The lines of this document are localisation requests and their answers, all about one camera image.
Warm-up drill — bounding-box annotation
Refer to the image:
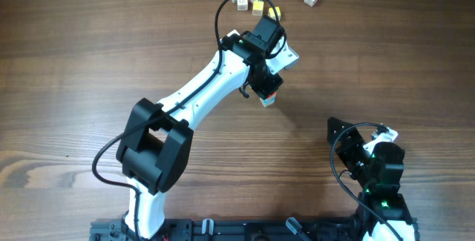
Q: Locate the white block blue base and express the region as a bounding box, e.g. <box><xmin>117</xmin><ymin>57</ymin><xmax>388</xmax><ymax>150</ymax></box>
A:
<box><xmin>261</xmin><ymin>96</ymin><xmax>275</xmax><ymax>107</ymax></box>

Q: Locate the red letter I block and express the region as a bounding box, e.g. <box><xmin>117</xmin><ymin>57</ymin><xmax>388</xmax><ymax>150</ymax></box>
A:
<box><xmin>266</xmin><ymin>92</ymin><xmax>277</xmax><ymax>100</ymax></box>

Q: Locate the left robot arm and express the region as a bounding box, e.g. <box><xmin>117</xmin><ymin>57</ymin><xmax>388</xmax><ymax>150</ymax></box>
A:
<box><xmin>116</xmin><ymin>16</ymin><xmax>299</xmax><ymax>240</ymax></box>

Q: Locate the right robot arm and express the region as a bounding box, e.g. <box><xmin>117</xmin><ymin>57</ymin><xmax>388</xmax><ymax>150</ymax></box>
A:
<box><xmin>327</xmin><ymin>117</ymin><xmax>420</xmax><ymax>241</ymax></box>

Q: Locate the white plain wooden block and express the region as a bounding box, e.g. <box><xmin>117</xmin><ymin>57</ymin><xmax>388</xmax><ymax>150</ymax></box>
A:
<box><xmin>226</xmin><ymin>30</ymin><xmax>240</xmax><ymax>37</ymax></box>

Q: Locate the yellow block lower right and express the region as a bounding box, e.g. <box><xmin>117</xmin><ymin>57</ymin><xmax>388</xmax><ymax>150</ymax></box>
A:
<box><xmin>267</xmin><ymin>7</ymin><xmax>281</xmax><ymax>21</ymax></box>

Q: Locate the yellow block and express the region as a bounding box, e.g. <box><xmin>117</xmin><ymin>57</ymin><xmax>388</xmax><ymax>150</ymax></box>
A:
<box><xmin>267</xmin><ymin>7</ymin><xmax>281</xmax><ymax>21</ymax></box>
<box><xmin>252</xmin><ymin>1</ymin><xmax>264</xmax><ymax>16</ymax></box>

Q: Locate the yellow block middle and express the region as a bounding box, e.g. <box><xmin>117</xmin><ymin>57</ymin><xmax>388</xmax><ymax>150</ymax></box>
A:
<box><xmin>252</xmin><ymin>1</ymin><xmax>264</xmax><ymax>16</ymax></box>

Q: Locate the white block brown drawing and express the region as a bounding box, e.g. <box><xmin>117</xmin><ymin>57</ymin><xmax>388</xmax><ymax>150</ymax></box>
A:
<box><xmin>236</xmin><ymin>0</ymin><xmax>249</xmax><ymax>11</ymax></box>

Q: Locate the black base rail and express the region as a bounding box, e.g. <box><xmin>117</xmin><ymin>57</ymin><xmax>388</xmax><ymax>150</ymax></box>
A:
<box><xmin>89</xmin><ymin>217</ymin><xmax>420</xmax><ymax>241</ymax></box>

